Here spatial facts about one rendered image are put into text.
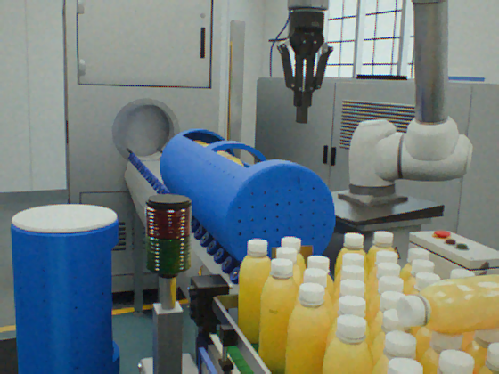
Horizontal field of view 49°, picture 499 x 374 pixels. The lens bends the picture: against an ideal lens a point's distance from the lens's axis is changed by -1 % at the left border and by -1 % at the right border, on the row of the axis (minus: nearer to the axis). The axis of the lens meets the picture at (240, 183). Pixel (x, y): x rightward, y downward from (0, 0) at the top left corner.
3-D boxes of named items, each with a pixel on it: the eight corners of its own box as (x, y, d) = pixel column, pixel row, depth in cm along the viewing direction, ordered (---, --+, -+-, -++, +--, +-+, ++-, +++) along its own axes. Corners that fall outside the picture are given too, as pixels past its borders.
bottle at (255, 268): (269, 328, 118) (273, 245, 115) (272, 344, 111) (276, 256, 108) (236, 328, 118) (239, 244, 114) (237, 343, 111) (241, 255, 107)
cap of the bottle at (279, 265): (274, 267, 102) (274, 257, 102) (294, 270, 100) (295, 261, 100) (267, 273, 98) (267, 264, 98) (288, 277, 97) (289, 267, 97)
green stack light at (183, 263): (185, 258, 82) (185, 226, 81) (195, 272, 76) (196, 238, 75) (142, 261, 80) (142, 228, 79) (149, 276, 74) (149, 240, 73)
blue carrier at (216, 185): (232, 198, 220) (230, 126, 214) (335, 272, 138) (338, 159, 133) (160, 204, 211) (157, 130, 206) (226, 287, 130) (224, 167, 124)
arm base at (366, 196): (372, 188, 210) (372, 174, 209) (409, 199, 190) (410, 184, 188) (330, 194, 203) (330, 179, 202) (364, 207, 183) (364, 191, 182)
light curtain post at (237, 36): (231, 345, 300) (241, 21, 268) (234, 350, 294) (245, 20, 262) (220, 346, 298) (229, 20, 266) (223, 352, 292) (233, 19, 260)
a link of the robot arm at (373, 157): (355, 176, 204) (355, 117, 200) (405, 179, 196) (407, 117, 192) (343, 185, 190) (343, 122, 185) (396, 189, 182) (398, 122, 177)
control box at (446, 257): (441, 271, 129) (445, 228, 127) (505, 304, 110) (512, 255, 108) (404, 274, 126) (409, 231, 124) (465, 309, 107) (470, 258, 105)
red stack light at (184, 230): (185, 225, 81) (186, 199, 80) (196, 238, 75) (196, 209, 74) (142, 228, 79) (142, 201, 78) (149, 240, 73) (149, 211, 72)
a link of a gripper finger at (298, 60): (307, 38, 117) (301, 38, 117) (304, 92, 119) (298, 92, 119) (300, 39, 121) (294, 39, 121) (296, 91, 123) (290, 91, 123)
